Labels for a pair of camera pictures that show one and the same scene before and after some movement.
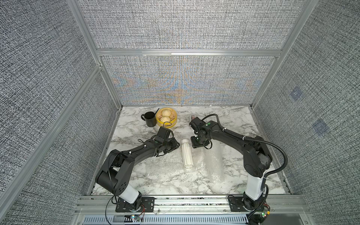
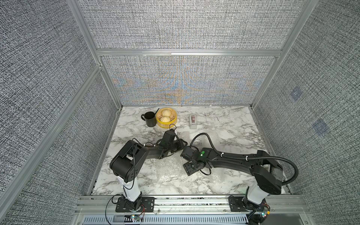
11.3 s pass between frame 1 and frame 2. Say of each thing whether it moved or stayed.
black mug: stayed
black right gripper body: moved
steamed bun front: stayed
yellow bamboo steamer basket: stayed
